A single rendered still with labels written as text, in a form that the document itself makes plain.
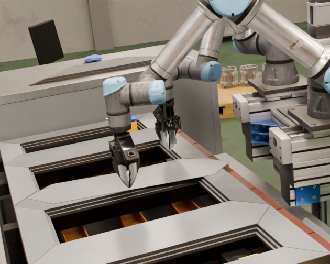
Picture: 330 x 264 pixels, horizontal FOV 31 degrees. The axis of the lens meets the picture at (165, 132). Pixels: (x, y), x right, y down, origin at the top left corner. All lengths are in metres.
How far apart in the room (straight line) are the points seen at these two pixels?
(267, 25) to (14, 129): 1.47
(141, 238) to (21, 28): 8.35
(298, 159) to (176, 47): 0.55
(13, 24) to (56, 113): 7.11
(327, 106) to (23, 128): 1.47
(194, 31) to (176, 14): 8.11
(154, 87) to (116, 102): 0.13
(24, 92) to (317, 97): 1.40
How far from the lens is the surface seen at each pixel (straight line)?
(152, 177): 2.16
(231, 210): 1.86
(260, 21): 1.81
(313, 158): 2.06
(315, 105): 2.04
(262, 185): 2.43
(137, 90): 1.86
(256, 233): 1.77
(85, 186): 2.17
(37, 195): 2.17
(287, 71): 2.48
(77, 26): 9.92
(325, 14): 2.25
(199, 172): 2.16
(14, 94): 2.84
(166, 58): 1.96
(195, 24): 1.94
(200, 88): 3.06
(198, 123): 3.10
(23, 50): 10.00
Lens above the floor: 1.67
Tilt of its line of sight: 18 degrees down
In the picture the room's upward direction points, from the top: 6 degrees counter-clockwise
